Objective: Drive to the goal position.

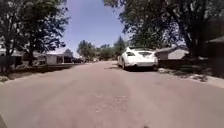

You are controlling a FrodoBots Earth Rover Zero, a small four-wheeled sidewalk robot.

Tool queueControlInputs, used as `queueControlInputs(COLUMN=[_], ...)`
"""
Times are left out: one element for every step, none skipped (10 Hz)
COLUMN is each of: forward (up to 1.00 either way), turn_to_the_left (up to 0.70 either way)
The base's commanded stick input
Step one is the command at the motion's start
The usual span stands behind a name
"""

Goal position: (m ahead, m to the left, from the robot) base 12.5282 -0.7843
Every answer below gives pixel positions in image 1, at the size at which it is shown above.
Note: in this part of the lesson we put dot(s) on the pale concrete kerb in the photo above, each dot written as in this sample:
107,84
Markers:
196,77

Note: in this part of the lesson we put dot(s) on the grey house with pitched roof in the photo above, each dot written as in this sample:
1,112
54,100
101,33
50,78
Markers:
175,53

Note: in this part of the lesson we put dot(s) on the large dark tree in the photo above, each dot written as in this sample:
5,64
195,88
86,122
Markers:
6,30
41,23

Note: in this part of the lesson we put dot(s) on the large leafy tree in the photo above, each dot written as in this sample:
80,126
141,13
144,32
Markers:
166,20

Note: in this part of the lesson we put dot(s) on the row of trees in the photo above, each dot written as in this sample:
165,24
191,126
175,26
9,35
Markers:
87,50

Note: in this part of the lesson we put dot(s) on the white car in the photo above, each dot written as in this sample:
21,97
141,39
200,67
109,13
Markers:
138,58

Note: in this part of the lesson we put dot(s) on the low house with pale roof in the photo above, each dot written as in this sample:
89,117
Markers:
13,57

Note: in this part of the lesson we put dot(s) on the grey asphalt road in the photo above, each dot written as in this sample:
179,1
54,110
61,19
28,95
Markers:
100,100

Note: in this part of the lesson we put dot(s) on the grass verge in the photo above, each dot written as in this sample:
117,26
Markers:
36,70

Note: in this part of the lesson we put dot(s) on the dark building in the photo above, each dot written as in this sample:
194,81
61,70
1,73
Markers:
216,53

